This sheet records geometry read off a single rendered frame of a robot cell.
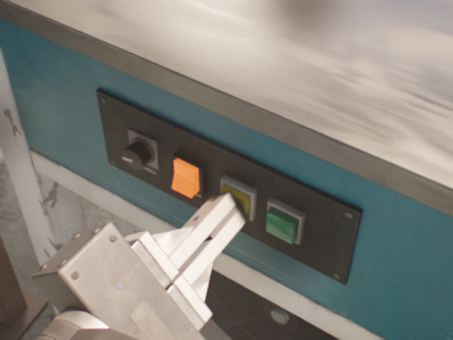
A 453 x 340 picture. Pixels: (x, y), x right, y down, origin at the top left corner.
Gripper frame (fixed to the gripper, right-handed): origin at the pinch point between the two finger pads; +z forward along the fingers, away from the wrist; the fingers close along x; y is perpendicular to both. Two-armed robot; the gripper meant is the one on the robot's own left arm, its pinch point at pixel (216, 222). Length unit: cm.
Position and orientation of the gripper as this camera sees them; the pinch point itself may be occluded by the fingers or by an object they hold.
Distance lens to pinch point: 52.2
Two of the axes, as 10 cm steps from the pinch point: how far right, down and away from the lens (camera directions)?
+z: 5.6, -5.9, 5.9
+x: 5.7, 7.8, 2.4
